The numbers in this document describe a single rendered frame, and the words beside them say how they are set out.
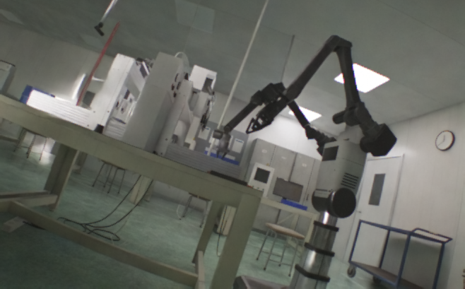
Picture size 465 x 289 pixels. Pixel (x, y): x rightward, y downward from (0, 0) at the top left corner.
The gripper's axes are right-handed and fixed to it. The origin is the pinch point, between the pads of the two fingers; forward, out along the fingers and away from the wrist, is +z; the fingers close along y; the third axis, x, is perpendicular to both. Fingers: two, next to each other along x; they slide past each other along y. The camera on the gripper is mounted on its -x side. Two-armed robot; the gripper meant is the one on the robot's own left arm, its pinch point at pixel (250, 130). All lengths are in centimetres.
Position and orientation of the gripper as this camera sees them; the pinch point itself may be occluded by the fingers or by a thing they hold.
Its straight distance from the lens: 103.9
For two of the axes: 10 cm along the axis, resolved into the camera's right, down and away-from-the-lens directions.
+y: 1.3, -1.7, -9.8
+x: 6.5, 7.6, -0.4
